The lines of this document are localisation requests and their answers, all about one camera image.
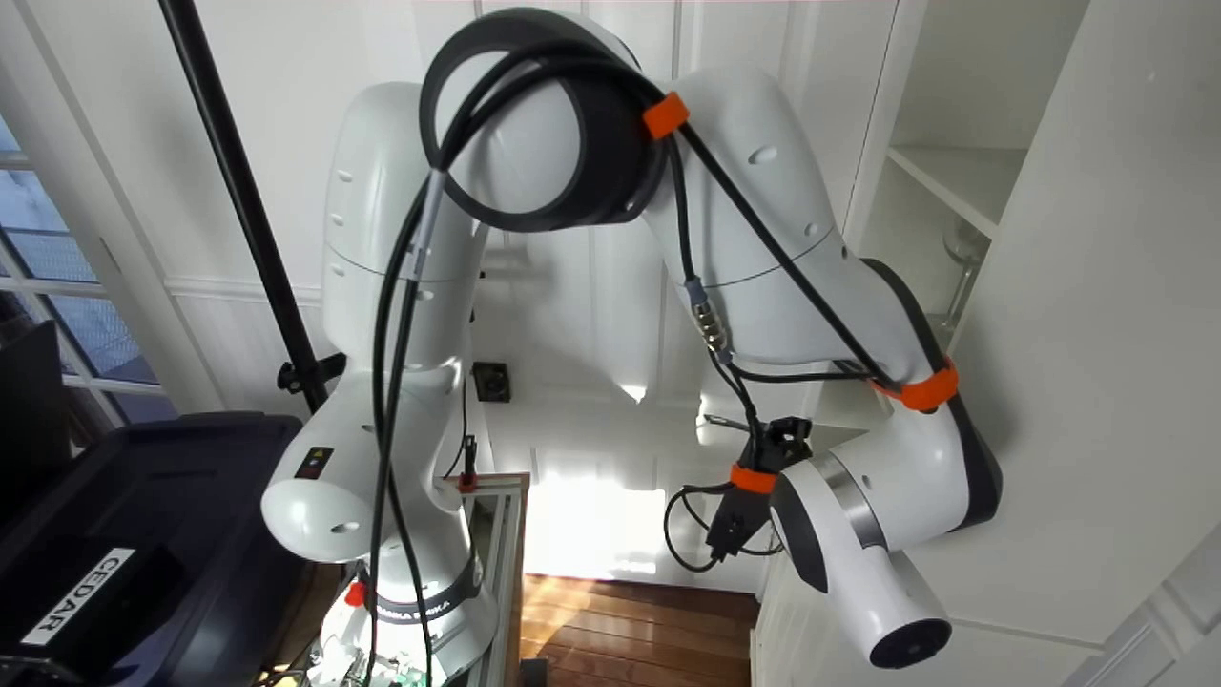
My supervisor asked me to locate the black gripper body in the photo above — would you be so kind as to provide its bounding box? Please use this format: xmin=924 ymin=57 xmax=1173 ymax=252
xmin=756 ymin=411 xmax=818 ymax=474

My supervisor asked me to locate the white shelf cabinet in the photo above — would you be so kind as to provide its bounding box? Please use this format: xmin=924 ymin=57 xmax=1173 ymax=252
xmin=749 ymin=0 xmax=1221 ymax=687

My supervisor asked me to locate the red clamp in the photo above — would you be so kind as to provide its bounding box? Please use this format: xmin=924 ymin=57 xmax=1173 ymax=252
xmin=439 ymin=434 xmax=494 ymax=496

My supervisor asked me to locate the black stand pole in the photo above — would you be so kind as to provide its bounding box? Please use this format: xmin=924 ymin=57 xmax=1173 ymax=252
xmin=158 ymin=0 xmax=352 ymax=411

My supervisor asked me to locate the black case with white label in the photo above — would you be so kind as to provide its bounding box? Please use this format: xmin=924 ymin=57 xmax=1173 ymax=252
xmin=0 ymin=411 xmax=335 ymax=687

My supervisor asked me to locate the black flat panel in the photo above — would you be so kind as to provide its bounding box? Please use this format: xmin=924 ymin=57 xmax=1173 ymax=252
xmin=0 ymin=315 xmax=73 ymax=525

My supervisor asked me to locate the orange cable strap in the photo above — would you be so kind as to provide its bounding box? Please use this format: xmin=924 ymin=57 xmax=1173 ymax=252
xmin=728 ymin=460 xmax=781 ymax=496
xmin=889 ymin=366 xmax=967 ymax=416
xmin=641 ymin=93 xmax=691 ymax=140

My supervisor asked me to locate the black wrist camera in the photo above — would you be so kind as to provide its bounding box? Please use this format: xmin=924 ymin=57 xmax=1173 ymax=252
xmin=702 ymin=487 xmax=766 ymax=563

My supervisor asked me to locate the metal table frame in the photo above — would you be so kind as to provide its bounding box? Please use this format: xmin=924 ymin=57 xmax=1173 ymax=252
xmin=453 ymin=468 xmax=529 ymax=687

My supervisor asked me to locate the window with white frame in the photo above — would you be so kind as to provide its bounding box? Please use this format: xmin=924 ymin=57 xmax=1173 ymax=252
xmin=0 ymin=112 xmax=182 ymax=432

